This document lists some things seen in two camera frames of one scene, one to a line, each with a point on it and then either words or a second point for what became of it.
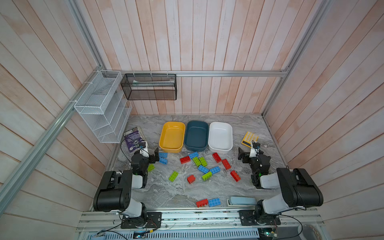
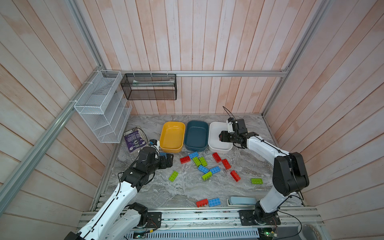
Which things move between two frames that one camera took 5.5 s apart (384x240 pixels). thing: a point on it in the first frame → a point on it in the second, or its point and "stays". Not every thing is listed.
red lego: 184,160 stays
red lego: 217,157 stays
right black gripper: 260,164 → 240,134
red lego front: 201,203 stays
